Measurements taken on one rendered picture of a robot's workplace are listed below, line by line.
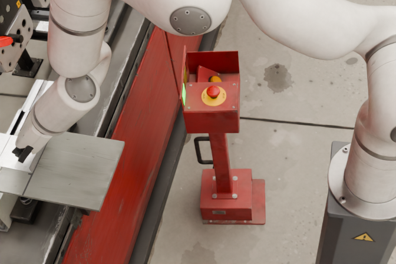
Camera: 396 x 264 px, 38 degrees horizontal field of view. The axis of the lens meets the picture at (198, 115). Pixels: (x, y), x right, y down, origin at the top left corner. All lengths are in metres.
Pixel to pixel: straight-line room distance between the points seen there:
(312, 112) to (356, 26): 1.73
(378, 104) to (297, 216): 1.46
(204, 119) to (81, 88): 0.67
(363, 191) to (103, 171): 0.57
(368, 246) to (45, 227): 0.76
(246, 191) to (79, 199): 1.05
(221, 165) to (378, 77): 1.19
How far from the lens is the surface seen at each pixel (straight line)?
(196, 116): 1.67
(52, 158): 1.39
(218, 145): 1.94
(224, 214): 2.27
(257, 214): 2.33
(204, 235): 2.32
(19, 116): 1.50
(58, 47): 0.95
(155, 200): 2.35
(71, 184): 1.34
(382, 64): 0.95
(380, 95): 0.92
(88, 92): 1.08
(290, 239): 2.30
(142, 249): 2.28
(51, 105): 1.10
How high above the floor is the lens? 2.12
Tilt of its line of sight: 55 degrees down
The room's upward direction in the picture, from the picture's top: 10 degrees counter-clockwise
